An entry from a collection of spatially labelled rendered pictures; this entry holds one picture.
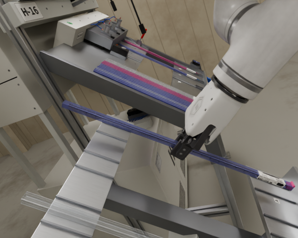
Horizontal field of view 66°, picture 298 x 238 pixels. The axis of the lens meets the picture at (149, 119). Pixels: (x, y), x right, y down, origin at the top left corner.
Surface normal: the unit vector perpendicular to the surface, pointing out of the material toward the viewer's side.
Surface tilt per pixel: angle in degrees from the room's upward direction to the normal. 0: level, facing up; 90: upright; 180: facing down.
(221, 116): 89
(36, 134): 90
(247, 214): 0
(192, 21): 90
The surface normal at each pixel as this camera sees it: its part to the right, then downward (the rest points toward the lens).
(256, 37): -0.74, -0.04
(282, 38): -0.21, 0.44
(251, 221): -0.37, -0.83
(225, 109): 0.07, 0.44
